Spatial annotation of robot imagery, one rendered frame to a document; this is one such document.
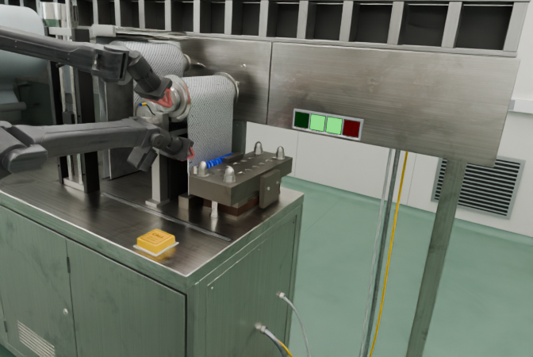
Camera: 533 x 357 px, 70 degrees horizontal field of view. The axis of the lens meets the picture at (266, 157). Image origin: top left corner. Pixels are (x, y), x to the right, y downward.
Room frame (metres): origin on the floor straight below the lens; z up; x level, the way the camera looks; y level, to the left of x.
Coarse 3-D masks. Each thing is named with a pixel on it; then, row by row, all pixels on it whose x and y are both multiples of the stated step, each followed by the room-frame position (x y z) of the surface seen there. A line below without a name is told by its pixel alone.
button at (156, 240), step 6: (150, 234) 0.91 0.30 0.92; (156, 234) 0.91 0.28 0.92; (162, 234) 0.91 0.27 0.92; (168, 234) 0.91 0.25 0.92; (138, 240) 0.88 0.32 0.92; (144, 240) 0.87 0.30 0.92; (150, 240) 0.87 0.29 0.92; (156, 240) 0.88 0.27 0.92; (162, 240) 0.88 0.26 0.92; (168, 240) 0.89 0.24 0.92; (144, 246) 0.87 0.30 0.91; (150, 246) 0.86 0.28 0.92; (156, 246) 0.85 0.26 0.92; (162, 246) 0.87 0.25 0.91; (168, 246) 0.89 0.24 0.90; (156, 252) 0.85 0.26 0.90
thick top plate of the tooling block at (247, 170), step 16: (240, 160) 1.28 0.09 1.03; (256, 160) 1.29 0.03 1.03; (272, 160) 1.31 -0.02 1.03; (288, 160) 1.33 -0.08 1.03; (192, 176) 1.09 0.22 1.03; (208, 176) 1.10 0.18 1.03; (240, 176) 1.12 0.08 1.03; (256, 176) 1.14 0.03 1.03; (192, 192) 1.09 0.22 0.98; (208, 192) 1.06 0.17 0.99; (224, 192) 1.03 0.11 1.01; (240, 192) 1.06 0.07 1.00
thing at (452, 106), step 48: (192, 48) 1.57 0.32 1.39; (240, 48) 1.45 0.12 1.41; (288, 48) 1.36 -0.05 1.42; (336, 48) 1.27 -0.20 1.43; (240, 96) 1.45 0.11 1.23; (288, 96) 1.35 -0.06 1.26; (336, 96) 1.26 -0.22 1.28; (384, 96) 1.19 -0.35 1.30; (432, 96) 1.12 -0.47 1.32; (480, 96) 1.06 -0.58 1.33; (384, 144) 1.17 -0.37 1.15; (432, 144) 1.11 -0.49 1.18; (480, 144) 1.05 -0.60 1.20
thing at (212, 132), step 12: (192, 120) 1.16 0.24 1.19; (204, 120) 1.21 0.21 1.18; (216, 120) 1.27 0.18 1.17; (228, 120) 1.33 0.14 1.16; (192, 132) 1.16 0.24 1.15; (204, 132) 1.22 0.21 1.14; (216, 132) 1.27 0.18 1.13; (228, 132) 1.34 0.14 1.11; (204, 144) 1.22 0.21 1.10; (216, 144) 1.27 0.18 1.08; (228, 144) 1.34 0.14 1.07; (204, 156) 1.22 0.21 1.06; (216, 156) 1.28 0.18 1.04
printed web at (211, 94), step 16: (144, 48) 1.34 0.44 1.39; (160, 48) 1.40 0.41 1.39; (176, 48) 1.48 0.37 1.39; (160, 64) 1.37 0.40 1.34; (176, 64) 1.44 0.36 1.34; (192, 80) 1.22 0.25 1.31; (208, 80) 1.28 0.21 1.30; (224, 80) 1.35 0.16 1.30; (112, 96) 1.36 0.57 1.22; (128, 96) 1.42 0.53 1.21; (192, 96) 1.17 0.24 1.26; (208, 96) 1.23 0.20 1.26; (224, 96) 1.31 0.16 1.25; (112, 112) 1.36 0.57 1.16; (128, 112) 1.42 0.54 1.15; (192, 112) 1.16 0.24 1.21; (208, 112) 1.23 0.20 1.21; (176, 128) 1.29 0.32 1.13; (112, 160) 1.35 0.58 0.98; (112, 176) 1.34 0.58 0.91
